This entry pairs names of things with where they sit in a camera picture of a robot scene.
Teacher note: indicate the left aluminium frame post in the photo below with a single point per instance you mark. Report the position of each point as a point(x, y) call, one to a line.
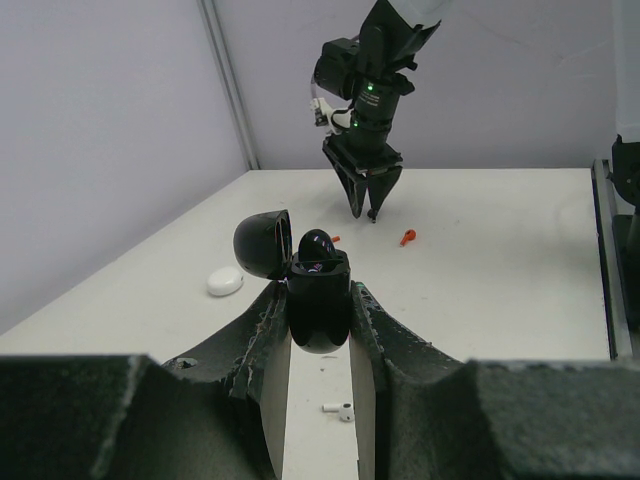
point(222, 57)

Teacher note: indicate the orange earbud lower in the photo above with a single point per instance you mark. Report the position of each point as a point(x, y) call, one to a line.
point(409, 235)

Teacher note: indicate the aluminium mounting rail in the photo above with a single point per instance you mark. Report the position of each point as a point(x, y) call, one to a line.
point(623, 341)

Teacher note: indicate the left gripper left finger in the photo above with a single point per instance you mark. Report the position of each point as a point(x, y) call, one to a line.
point(217, 411)

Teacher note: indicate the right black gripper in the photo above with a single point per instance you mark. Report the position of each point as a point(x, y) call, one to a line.
point(384, 168)

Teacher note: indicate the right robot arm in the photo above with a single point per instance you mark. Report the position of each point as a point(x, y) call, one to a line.
point(356, 86)

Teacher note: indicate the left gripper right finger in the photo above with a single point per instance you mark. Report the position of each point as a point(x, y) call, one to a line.
point(421, 414)

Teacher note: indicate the black earbud case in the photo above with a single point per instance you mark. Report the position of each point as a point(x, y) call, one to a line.
point(318, 298)

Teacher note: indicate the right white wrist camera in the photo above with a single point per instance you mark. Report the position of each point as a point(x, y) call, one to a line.
point(332, 121)

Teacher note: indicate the white earbud case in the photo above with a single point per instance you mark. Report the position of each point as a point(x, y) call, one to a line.
point(224, 281)

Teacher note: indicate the white earbud lower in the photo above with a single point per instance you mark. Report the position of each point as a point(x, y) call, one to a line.
point(344, 411)

